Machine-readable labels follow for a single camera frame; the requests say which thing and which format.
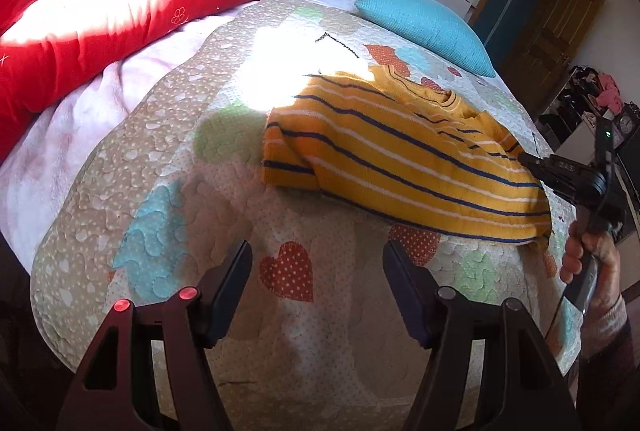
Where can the red quilt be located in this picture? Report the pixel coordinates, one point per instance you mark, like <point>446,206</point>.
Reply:
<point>115,11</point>

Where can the person's right hand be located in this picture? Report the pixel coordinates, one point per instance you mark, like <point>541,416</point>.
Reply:
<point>597,256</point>

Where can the cluttered side table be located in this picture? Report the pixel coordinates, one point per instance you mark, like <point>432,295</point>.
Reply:
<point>590,121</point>

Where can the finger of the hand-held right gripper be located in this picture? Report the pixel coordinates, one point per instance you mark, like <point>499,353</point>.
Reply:
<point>535,165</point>

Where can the heart print quilted blanket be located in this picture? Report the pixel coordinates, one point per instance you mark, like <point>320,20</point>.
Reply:
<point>280,191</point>

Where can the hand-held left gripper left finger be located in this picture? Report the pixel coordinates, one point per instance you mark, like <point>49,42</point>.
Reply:
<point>231,283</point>

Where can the small clock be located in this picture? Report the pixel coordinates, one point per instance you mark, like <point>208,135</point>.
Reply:
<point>627,125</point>

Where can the blue pillow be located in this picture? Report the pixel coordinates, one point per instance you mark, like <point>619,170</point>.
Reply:
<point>430,28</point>

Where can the yellow striped sweater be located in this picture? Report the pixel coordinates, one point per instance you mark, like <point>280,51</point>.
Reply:
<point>400,156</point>

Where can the wooden door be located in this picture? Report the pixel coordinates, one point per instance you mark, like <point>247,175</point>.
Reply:
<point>540,26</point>

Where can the person's right forearm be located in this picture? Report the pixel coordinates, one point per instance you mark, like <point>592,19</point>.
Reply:
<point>607,361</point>

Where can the pink cloth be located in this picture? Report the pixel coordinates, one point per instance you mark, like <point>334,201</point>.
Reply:
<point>607,93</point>

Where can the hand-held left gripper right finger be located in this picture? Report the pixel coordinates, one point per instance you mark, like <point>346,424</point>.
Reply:
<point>405,286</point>

